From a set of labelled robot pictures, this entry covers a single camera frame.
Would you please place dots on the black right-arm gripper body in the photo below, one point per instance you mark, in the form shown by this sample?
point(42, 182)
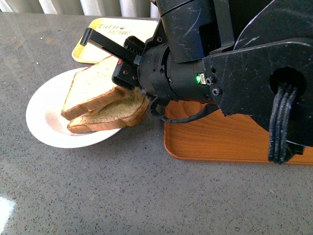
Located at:
point(150, 74)

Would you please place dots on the white round plate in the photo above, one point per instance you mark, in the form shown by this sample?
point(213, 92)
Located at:
point(44, 120)

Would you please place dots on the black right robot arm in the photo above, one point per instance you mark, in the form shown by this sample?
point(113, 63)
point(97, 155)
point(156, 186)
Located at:
point(251, 57)

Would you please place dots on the brown wooden tray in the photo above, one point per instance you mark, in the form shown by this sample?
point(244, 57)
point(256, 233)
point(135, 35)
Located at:
point(237, 138)

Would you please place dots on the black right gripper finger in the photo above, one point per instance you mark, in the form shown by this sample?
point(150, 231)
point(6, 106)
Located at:
point(135, 45)
point(97, 39)

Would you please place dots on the yellow bear tray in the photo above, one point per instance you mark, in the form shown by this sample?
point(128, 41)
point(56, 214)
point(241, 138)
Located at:
point(116, 29)

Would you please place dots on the grey curtain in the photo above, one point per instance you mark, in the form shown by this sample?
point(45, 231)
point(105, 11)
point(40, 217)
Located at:
point(104, 8)

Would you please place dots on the bread slice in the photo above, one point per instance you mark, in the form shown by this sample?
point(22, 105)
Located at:
point(127, 111)
point(92, 89)

